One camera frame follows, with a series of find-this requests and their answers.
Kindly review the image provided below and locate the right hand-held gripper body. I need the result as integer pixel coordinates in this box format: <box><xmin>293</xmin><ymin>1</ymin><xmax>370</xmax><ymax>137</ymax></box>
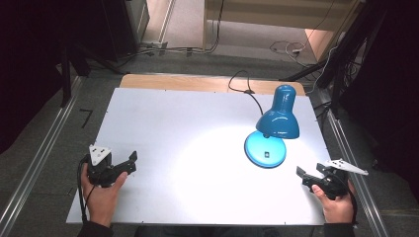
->
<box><xmin>323</xmin><ymin>159</ymin><xmax>370</xmax><ymax>200</ymax></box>

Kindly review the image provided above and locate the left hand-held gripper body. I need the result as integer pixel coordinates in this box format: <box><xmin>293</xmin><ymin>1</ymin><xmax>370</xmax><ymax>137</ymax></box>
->
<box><xmin>86</xmin><ymin>144</ymin><xmax>120</xmax><ymax>189</ymax></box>

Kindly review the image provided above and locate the blue desk lamp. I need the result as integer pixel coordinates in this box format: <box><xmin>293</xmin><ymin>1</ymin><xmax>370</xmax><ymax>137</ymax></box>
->
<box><xmin>243</xmin><ymin>84</ymin><xmax>301</xmax><ymax>170</ymax></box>

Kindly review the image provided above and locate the person's right hand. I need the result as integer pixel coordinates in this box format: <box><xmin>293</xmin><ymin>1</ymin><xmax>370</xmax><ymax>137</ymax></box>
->
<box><xmin>311</xmin><ymin>182</ymin><xmax>357</xmax><ymax>225</ymax></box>

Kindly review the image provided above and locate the person's left hand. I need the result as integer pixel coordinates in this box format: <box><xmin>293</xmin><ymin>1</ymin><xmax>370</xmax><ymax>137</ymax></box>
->
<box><xmin>80</xmin><ymin>163</ymin><xmax>128</xmax><ymax>228</ymax></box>

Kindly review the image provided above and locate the black metal stand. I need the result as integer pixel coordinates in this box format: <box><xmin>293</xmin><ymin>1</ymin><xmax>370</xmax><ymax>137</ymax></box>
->
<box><xmin>59</xmin><ymin>45</ymin><xmax>73</xmax><ymax>109</ymax></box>

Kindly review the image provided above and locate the person's dark torso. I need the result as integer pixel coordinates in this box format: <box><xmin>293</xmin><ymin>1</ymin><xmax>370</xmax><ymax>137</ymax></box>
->
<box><xmin>133</xmin><ymin>225</ymin><xmax>324</xmax><ymax>237</ymax></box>

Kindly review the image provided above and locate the dark curtain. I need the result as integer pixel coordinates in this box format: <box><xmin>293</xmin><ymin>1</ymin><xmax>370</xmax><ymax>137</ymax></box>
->
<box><xmin>339</xmin><ymin>0</ymin><xmax>419</xmax><ymax>198</ymax></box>
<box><xmin>0</xmin><ymin>0</ymin><xmax>110</xmax><ymax>156</ymax></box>

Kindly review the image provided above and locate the black tripod stand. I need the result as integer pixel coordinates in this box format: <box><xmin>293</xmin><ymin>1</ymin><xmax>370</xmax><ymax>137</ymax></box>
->
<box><xmin>279</xmin><ymin>0</ymin><xmax>388</xmax><ymax>117</ymax></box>

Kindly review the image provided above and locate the grey power strip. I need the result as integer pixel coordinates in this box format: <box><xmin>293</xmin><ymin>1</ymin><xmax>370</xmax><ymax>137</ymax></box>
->
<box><xmin>138</xmin><ymin>39</ymin><xmax>169</xmax><ymax>56</ymax></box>

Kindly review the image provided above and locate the black cabinet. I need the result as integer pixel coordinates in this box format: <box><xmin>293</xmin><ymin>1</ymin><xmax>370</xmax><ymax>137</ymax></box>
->
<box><xmin>100</xmin><ymin>0</ymin><xmax>151</xmax><ymax>63</ymax></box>

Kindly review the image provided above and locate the light wooden furniture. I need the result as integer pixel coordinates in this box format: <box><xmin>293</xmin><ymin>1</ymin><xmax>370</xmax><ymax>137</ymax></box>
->
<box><xmin>202</xmin><ymin>0</ymin><xmax>365</xmax><ymax>63</ymax></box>

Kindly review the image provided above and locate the aluminium floor rail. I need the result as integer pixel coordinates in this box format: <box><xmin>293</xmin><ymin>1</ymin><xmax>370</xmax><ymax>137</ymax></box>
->
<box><xmin>316</xmin><ymin>90</ymin><xmax>391</xmax><ymax>237</ymax></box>
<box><xmin>0</xmin><ymin>75</ymin><xmax>84</xmax><ymax>237</ymax></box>

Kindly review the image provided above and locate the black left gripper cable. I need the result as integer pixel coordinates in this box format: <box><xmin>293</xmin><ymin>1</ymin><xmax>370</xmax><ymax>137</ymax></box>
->
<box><xmin>76</xmin><ymin>154</ymin><xmax>97</xmax><ymax>223</ymax></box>

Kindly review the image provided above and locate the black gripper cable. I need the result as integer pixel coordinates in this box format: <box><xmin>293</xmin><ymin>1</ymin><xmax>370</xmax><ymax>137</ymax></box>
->
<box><xmin>76</xmin><ymin>154</ymin><xmax>97</xmax><ymax>223</ymax></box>
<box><xmin>342</xmin><ymin>179</ymin><xmax>360</xmax><ymax>225</ymax></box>

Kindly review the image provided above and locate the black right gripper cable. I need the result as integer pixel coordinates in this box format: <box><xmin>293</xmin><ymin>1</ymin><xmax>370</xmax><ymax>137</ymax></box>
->
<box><xmin>342</xmin><ymin>179</ymin><xmax>360</xmax><ymax>225</ymax></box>

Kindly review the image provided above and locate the black lamp cable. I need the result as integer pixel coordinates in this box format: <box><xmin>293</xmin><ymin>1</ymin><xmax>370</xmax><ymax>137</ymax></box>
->
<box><xmin>227</xmin><ymin>69</ymin><xmax>265</xmax><ymax>117</ymax></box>

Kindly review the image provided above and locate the bundle of floor cables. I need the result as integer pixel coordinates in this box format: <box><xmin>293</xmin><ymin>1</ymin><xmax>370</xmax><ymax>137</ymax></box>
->
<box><xmin>115</xmin><ymin>0</ymin><xmax>225</xmax><ymax>68</ymax></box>

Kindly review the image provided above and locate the white floor cable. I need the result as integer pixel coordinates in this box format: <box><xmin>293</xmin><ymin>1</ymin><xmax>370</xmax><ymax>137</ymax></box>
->
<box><xmin>269</xmin><ymin>39</ymin><xmax>309</xmax><ymax>67</ymax></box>

